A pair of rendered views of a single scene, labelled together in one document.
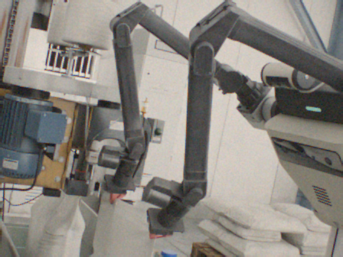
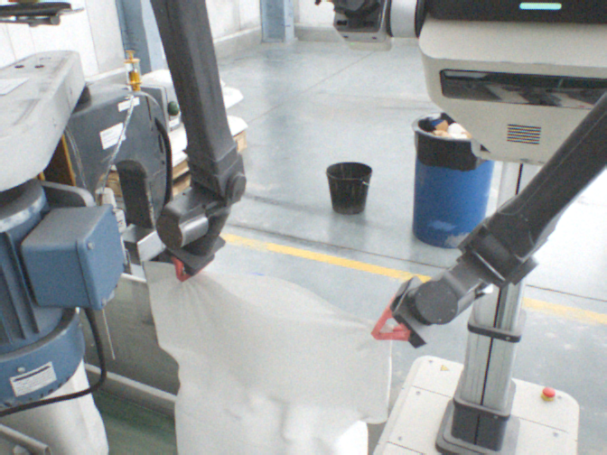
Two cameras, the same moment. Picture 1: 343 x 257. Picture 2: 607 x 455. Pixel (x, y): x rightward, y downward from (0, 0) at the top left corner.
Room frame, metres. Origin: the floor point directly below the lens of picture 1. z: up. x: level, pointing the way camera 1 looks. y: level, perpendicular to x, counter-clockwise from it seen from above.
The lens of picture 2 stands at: (0.96, 0.50, 1.58)
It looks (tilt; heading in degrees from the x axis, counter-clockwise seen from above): 28 degrees down; 323
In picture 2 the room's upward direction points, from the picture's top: 2 degrees counter-clockwise
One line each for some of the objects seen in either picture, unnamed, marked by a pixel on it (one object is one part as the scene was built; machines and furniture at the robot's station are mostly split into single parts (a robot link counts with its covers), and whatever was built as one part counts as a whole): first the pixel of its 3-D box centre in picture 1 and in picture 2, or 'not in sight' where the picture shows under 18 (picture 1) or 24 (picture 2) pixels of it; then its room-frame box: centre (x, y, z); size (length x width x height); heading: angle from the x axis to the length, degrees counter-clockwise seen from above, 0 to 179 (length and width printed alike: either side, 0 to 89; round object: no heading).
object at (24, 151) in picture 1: (22, 136); (2, 294); (1.63, 0.45, 1.21); 0.15 x 0.15 x 0.25
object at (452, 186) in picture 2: not in sight; (452, 181); (2.75, -1.92, 0.32); 0.51 x 0.48 x 0.65; 116
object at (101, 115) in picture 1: (106, 138); (66, 158); (2.04, 0.24, 1.21); 0.30 x 0.25 x 0.30; 26
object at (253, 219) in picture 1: (266, 219); not in sight; (4.55, -0.99, 0.56); 0.66 x 0.42 x 0.15; 116
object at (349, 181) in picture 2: not in sight; (349, 189); (3.37, -1.72, 0.13); 0.30 x 0.30 x 0.26
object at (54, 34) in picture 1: (69, 25); not in sight; (1.93, 0.44, 1.61); 0.15 x 0.14 x 0.17; 26
